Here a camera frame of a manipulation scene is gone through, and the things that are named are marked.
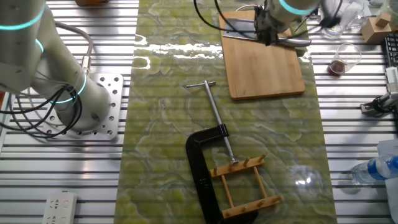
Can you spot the small wooden cube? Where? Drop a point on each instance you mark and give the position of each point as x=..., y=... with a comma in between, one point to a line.
x=383, y=20

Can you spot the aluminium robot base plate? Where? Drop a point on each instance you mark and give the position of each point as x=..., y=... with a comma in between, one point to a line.
x=112, y=84

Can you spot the glass beaker with red liquid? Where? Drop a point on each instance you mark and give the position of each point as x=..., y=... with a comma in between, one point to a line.
x=337, y=67

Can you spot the small camera on clamp mount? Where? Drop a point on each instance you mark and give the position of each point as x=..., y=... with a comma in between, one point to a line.
x=379, y=104

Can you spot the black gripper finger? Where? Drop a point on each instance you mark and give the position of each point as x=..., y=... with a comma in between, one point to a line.
x=265, y=39
x=273, y=39

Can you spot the clear glass beaker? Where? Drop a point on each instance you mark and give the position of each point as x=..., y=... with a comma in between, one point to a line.
x=351, y=17

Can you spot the green marble pattern mat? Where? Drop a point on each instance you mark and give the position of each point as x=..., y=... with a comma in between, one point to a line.
x=171, y=124

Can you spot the white power strip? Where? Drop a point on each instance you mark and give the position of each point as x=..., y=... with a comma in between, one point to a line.
x=59, y=208

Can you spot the plastic water bottle blue cap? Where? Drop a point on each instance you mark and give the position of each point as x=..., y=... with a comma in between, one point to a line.
x=373, y=169

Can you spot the bamboo cutting board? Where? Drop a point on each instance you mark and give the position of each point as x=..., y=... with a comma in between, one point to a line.
x=264, y=71

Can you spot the black keyboard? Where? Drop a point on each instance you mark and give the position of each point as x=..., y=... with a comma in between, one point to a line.
x=392, y=49

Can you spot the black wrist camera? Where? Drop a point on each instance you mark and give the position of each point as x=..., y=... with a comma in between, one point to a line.
x=329, y=21

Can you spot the wooden peg rack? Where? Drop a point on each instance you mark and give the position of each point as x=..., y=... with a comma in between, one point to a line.
x=236, y=168

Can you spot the black C-clamp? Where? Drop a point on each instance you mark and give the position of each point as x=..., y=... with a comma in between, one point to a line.
x=202, y=174

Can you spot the steel kitchen knife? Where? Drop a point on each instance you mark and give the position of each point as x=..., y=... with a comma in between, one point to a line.
x=239, y=29

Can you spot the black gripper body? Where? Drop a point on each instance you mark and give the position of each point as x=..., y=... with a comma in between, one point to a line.
x=265, y=21

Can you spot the silver finned camera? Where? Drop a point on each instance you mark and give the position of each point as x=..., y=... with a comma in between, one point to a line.
x=392, y=79

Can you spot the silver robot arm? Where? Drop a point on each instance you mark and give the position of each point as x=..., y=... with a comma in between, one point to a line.
x=77, y=93

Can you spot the large wooden block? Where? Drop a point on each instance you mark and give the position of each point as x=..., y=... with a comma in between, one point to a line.
x=373, y=34

